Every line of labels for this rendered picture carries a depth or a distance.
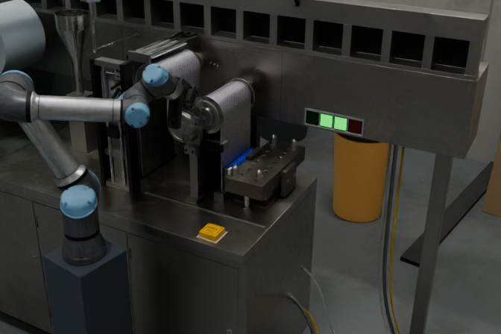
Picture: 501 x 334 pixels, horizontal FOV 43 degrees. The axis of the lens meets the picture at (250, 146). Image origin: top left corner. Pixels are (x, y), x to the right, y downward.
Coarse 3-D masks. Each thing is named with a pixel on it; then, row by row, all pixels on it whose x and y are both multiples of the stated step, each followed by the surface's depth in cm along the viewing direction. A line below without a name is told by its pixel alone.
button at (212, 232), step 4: (208, 224) 231; (212, 224) 231; (204, 228) 229; (208, 228) 229; (212, 228) 229; (216, 228) 229; (220, 228) 229; (224, 228) 230; (200, 232) 227; (204, 232) 227; (208, 232) 227; (212, 232) 227; (216, 232) 227; (220, 232) 227; (224, 232) 230; (200, 236) 228; (204, 236) 227; (208, 236) 226; (212, 236) 225; (216, 236) 225; (220, 236) 228; (212, 240) 226; (216, 240) 226
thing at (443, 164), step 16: (448, 160) 253; (432, 176) 259; (448, 176) 257; (432, 192) 262; (432, 208) 264; (432, 224) 267; (432, 240) 270; (432, 256) 273; (432, 272) 276; (416, 288) 283; (416, 304) 286; (416, 320) 289
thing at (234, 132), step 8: (248, 112) 258; (240, 120) 253; (248, 120) 259; (224, 128) 242; (232, 128) 248; (240, 128) 254; (248, 128) 261; (224, 136) 244; (232, 136) 249; (240, 136) 256; (248, 136) 262; (232, 144) 251; (240, 144) 257; (248, 144) 264; (224, 152) 246; (232, 152) 252; (240, 152) 259; (224, 160) 248; (232, 160) 254
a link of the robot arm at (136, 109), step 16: (0, 96) 191; (16, 96) 190; (32, 96) 191; (48, 96) 194; (64, 96) 196; (0, 112) 191; (16, 112) 190; (32, 112) 191; (48, 112) 192; (64, 112) 193; (80, 112) 194; (96, 112) 195; (112, 112) 196; (128, 112) 195; (144, 112) 196
